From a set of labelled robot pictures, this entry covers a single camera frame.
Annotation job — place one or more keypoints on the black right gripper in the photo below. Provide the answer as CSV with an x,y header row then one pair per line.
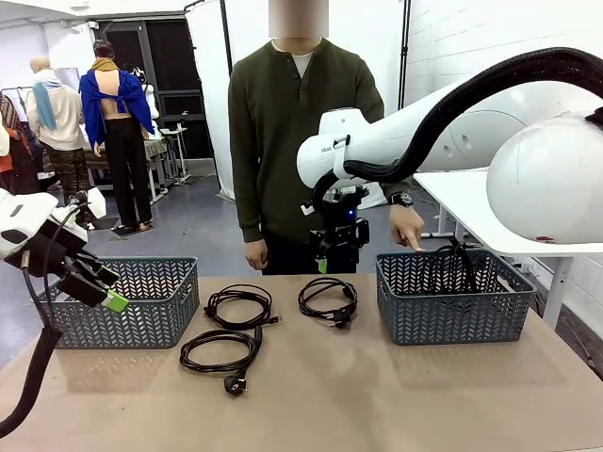
x,y
341,221

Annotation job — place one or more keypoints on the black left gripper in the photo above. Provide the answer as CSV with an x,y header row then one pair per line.
x,y
47,249

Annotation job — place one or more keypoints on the person's right forearm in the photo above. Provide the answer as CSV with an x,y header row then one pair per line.
x,y
249,202

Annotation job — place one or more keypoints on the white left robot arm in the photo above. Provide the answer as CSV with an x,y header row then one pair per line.
x,y
23,207

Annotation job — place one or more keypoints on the person's left forearm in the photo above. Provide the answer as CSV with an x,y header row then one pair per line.
x,y
393,187

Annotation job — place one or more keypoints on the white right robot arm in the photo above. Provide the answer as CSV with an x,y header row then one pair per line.
x,y
542,188

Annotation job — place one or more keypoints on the person's left hand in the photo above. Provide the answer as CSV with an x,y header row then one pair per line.
x,y
407,226

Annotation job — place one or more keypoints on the person's right hand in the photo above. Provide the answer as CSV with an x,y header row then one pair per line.
x,y
256,254

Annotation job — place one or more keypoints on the grey perforated plastic basket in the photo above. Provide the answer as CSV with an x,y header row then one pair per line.
x,y
452,320
141,325

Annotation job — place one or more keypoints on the black wrist watch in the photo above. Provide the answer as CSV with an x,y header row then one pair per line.
x,y
402,199

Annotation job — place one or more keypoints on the person in olive sweater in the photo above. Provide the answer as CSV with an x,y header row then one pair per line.
x,y
273,141

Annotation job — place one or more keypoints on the white side table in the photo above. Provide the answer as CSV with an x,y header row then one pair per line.
x,y
461,207

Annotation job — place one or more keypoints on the background work table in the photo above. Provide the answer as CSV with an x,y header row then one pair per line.
x,y
160,150

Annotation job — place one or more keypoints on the mannequin with light blue scarf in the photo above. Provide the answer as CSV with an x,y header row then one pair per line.
x,y
56,117

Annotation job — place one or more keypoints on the mannequin with blue shirt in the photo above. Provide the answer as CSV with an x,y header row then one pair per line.
x,y
115,108

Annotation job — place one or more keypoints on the small white mannequin torso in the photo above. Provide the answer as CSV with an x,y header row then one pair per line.
x,y
150,101

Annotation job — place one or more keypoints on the black backdrop stand pole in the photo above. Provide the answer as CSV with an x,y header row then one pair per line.
x,y
404,47
227,47

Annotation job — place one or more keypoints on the white backdrop screen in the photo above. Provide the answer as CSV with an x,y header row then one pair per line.
x,y
212,70

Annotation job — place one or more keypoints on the black glass door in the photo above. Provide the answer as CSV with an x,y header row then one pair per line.
x,y
174,70

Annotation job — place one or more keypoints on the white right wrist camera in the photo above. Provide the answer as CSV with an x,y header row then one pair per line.
x,y
307,209

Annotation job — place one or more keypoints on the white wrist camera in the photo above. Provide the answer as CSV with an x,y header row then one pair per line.
x,y
97,203
307,209

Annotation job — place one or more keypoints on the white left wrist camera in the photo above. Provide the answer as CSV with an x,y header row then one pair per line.
x,y
97,203

